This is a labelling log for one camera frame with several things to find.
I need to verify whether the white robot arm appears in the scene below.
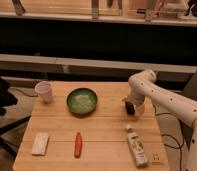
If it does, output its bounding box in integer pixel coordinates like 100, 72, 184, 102
127, 69, 197, 171

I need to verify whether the white sponge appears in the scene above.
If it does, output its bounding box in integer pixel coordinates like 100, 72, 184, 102
31, 132, 49, 156

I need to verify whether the white lotion bottle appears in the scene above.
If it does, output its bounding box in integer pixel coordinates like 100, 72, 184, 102
125, 124, 148, 168

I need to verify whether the green bowl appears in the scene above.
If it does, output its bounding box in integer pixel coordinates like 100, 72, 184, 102
67, 88, 98, 117

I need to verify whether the orange carrot toy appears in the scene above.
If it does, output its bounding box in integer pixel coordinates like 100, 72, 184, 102
74, 132, 82, 158

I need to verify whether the white paper cup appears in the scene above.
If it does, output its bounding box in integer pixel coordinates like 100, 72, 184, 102
35, 81, 53, 103

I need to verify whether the black office chair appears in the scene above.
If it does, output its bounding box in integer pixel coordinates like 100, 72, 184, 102
0, 77, 30, 159

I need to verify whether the black cable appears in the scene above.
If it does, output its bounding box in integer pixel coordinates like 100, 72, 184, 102
154, 111, 185, 171

